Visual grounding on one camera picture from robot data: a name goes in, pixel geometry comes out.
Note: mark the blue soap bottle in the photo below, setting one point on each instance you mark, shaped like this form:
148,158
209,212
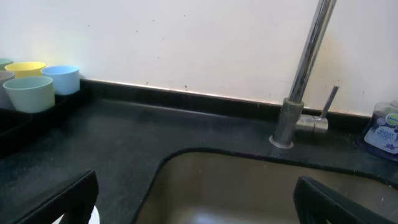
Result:
382,137

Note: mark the blue cup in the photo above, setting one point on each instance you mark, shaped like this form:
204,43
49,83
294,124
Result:
63,81

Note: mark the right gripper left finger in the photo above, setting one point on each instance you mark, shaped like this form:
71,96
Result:
71,199

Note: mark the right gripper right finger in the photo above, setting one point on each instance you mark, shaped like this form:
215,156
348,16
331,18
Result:
323,205

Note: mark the grey cup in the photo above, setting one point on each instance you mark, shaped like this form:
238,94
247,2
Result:
4,93

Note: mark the black tray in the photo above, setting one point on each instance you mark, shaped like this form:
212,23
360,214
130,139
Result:
15,137
68,105

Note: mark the steel sink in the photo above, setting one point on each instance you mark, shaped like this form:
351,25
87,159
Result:
233,193

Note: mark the yellow cup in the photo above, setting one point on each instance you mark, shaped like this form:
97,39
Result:
24,70

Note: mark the steel tap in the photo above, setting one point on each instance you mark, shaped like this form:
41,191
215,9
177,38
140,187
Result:
287,124

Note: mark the green cup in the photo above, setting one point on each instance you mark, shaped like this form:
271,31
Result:
3,63
31,96

